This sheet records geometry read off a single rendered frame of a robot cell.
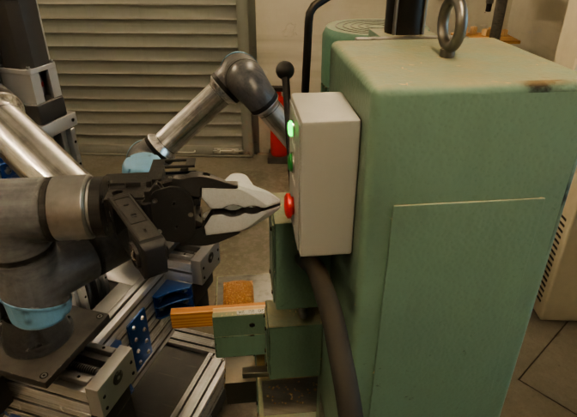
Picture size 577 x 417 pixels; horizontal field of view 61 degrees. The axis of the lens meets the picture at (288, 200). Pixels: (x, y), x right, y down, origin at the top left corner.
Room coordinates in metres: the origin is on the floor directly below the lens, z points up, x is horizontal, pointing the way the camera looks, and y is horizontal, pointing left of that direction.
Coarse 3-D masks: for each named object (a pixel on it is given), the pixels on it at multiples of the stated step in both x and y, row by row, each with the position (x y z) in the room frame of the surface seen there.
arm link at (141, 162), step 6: (132, 156) 1.36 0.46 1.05; (138, 156) 1.36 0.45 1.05; (144, 156) 1.36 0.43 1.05; (150, 156) 1.36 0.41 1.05; (156, 156) 1.36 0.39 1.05; (126, 162) 1.32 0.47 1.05; (132, 162) 1.32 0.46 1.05; (138, 162) 1.32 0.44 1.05; (144, 162) 1.32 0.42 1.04; (150, 162) 1.32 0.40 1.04; (126, 168) 1.29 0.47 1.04; (132, 168) 1.29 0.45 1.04; (138, 168) 1.29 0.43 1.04; (144, 168) 1.29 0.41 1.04
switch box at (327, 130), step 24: (312, 96) 0.54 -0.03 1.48; (336, 96) 0.54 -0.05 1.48; (312, 120) 0.46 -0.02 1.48; (336, 120) 0.46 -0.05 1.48; (360, 120) 0.46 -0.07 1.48; (312, 144) 0.45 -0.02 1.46; (336, 144) 0.46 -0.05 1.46; (312, 168) 0.45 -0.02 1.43; (336, 168) 0.46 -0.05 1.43; (312, 192) 0.45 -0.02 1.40; (336, 192) 0.46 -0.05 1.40; (312, 216) 0.45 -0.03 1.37; (336, 216) 0.46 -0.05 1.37; (312, 240) 0.45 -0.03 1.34; (336, 240) 0.46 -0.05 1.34
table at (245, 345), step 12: (228, 276) 0.97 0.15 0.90; (240, 276) 0.97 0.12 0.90; (252, 276) 0.97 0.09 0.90; (264, 276) 0.97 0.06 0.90; (216, 288) 0.92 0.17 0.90; (264, 288) 0.92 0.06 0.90; (216, 300) 0.88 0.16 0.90; (264, 300) 0.88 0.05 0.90; (228, 336) 0.77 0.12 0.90; (240, 336) 0.77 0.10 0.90; (252, 336) 0.77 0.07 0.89; (264, 336) 0.77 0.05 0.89; (216, 348) 0.76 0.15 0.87; (228, 348) 0.77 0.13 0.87; (240, 348) 0.77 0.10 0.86; (252, 348) 0.77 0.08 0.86
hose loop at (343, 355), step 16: (320, 272) 0.46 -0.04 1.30; (320, 288) 0.43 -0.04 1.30; (320, 304) 0.41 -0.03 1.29; (336, 304) 0.41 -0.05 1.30; (336, 320) 0.38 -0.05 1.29; (336, 336) 0.37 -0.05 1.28; (336, 352) 0.36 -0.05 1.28; (336, 368) 0.34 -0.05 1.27; (352, 368) 0.34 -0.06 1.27; (336, 384) 0.33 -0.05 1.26; (352, 384) 0.33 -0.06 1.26; (336, 400) 0.32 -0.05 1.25; (352, 400) 0.32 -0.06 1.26; (352, 416) 0.31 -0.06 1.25
